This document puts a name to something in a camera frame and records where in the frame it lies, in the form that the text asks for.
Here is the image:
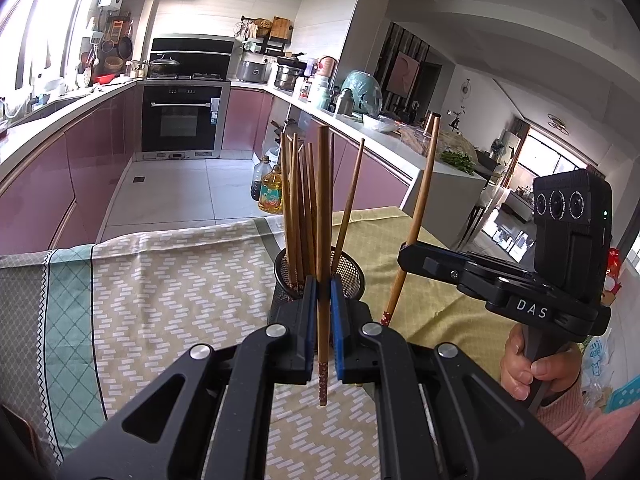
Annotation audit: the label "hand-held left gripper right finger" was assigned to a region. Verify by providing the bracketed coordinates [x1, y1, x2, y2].
[330, 275, 586, 480]

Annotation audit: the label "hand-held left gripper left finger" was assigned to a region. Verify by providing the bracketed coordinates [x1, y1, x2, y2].
[57, 275, 319, 480]

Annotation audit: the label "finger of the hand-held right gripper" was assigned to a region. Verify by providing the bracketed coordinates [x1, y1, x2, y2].
[397, 241, 481, 287]

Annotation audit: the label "black mesh utensil holder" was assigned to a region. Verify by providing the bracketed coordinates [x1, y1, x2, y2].
[267, 246, 366, 326]

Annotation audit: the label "wooden chopstick patterned end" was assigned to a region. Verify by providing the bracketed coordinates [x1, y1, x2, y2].
[315, 125, 332, 408]
[381, 112, 442, 328]

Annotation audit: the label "bunch of brown chopsticks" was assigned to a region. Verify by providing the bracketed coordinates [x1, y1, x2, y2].
[279, 132, 337, 292]

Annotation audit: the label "person's right forearm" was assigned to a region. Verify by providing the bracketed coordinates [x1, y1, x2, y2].
[537, 382, 640, 480]

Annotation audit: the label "hanging kitchen utensils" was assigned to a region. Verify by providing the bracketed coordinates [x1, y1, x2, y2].
[77, 12, 136, 76]

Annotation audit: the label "person's right hand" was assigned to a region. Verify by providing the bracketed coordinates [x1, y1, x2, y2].
[500, 327, 583, 406]

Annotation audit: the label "living room window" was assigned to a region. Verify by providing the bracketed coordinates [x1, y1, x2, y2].
[517, 127, 598, 206]

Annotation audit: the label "pink base cabinet run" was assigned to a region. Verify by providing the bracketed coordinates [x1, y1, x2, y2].
[222, 87, 416, 211]
[0, 82, 141, 256]

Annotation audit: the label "green leafy vegetables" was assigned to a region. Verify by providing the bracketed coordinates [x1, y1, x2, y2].
[440, 149, 476, 175]

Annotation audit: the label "pile of dry brown stalks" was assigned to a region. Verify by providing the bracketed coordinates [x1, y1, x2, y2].
[400, 125, 468, 153]

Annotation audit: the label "clear plastic bag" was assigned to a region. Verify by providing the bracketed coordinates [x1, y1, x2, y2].
[582, 332, 621, 411]

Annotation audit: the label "yellow cooking oil bottle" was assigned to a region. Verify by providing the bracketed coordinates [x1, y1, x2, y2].
[257, 164, 285, 215]

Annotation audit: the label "patchwork patterned tablecloth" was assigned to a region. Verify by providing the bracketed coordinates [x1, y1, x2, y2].
[0, 208, 511, 480]

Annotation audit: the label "plastic-wrapped bowl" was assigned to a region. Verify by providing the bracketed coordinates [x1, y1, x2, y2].
[362, 112, 398, 133]

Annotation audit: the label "dark liquid bottle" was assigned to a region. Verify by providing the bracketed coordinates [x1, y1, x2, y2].
[249, 156, 273, 201]

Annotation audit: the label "teal plastic basket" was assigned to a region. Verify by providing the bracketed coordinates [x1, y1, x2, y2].
[602, 379, 637, 413]

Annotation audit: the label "white tall container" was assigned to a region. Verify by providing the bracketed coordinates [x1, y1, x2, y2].
[311, 76, 331, 110]

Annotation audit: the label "dark slatted partition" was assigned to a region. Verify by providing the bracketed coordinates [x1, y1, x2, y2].
[377, 22, 443, 121]

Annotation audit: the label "steel cooking pot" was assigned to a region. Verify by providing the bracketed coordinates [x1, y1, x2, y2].
[274, 62, 303, 92]

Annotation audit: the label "black built-in oven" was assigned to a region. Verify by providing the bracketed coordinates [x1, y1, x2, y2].
[141, 84, 224, 153]

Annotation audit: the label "silver rice cooker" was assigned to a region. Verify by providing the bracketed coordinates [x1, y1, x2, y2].
[236, 57, 271, 83]

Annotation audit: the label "gas stove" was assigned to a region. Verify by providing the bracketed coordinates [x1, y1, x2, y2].
[145, 74, 228, 83]

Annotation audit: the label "black range hood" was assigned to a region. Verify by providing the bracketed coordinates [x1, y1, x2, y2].
[150, 35, 236, 81]

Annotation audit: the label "wok with lid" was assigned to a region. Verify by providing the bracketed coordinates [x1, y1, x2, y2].
[149, 56, 181, 78]

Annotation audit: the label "smartphone with brown case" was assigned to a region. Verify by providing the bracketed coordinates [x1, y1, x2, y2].
[0, 404, 38, 476]

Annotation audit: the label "kitchen window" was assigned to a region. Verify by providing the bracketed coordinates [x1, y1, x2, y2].
[0, 0, 101, 93]

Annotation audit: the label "black wall rack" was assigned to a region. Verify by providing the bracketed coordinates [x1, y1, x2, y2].
[235, 16, 293, 58]

